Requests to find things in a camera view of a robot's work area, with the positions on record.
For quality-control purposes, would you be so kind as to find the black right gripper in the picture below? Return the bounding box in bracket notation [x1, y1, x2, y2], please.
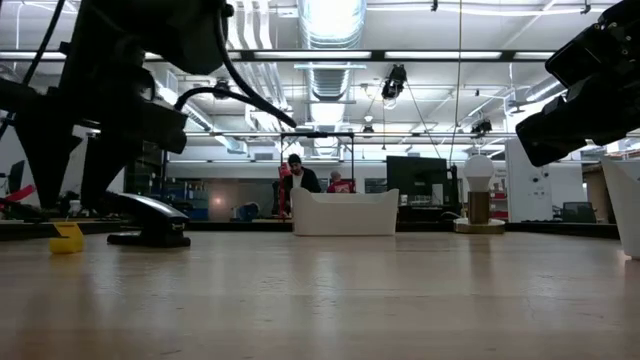
[515, 63, 640, 168]

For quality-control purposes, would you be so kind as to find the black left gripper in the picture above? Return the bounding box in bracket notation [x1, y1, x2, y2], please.
[0, 47, 189, 212]

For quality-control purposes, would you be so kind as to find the small yellow block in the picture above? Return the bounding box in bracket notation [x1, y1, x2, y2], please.
[48, 221, 86, 255]

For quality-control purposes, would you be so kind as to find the black stapler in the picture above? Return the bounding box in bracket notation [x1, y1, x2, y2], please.
[105, 191, 192, 249]

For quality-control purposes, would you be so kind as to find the white cabinet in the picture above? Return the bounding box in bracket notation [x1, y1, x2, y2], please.
[504, 138, 587, 223]

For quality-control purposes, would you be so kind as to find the small white plastic bin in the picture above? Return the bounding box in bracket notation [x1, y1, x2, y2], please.
[600, 155, 640, 261]

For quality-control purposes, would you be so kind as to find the white bulb on wooden stand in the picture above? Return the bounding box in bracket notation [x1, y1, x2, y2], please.
[453, 154, 507, 235]

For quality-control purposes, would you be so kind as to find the black flat screen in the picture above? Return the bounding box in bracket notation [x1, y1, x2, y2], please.
[385, 155, 449, 207]

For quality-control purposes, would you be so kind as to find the person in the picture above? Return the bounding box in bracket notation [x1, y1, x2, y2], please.
[326, 170, 357, 195]
[281, 153, 323, 219]

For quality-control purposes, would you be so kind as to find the large white plastic bin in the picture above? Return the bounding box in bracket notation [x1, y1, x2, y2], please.
[289, 187, 401, 238]

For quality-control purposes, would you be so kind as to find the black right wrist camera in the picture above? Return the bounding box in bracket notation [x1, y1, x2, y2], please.
[544, 21, 609, 90]

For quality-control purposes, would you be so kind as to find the black table edge rail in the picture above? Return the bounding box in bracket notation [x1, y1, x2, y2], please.
[0, 218, 622, 242]

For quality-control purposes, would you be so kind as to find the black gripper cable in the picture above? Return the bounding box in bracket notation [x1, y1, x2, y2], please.
[173, 0, 298, 130]

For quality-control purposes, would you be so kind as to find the black overhead camera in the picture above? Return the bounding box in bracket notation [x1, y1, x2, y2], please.
[380, 64, 408, 102]

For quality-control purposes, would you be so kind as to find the black aluminium rig frame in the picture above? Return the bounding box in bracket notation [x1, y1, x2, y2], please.
[0, 48, 557, 64]

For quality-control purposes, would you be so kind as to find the silver ventilation duct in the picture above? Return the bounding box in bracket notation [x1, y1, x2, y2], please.
[296, 0, 368, 102]

